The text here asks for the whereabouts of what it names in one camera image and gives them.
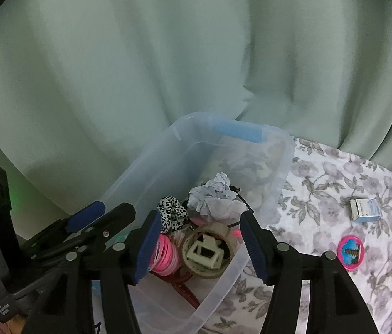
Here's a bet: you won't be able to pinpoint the beige plastic clip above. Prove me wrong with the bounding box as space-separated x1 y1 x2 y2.
186 234 228 269

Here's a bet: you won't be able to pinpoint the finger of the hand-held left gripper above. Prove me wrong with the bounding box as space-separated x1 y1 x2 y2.
31 202 137 261
20 201 107 251

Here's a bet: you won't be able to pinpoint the clear tape roll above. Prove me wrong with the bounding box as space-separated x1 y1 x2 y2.
181 222 245 281

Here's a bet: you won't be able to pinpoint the small white blue box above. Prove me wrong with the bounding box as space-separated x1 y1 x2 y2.
349 198 381 223

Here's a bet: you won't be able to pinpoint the leopard print scrunchie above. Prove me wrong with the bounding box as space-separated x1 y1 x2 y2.
156 197 189 234

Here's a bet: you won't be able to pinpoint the pink round disc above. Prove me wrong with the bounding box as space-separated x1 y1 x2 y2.
337 235 366 269

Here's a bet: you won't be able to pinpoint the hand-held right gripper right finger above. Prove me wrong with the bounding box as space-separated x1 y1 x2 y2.
239 212 381 334

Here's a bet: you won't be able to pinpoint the pink coil bangles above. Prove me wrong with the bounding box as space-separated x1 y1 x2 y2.
147 233 183 275

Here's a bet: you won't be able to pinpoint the floral blanket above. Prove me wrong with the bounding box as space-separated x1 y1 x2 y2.
196 137 392 334

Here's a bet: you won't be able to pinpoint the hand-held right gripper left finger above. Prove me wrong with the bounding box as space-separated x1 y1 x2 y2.
25 210 163 334

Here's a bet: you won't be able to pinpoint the brown headband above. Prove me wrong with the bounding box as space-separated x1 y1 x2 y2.
161 269 201 310

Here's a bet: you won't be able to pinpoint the clear plastic container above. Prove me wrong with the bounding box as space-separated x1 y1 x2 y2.
92 112 295 334

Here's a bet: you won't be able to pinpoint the green curtain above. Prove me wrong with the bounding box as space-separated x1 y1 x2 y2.
0 0 392 251

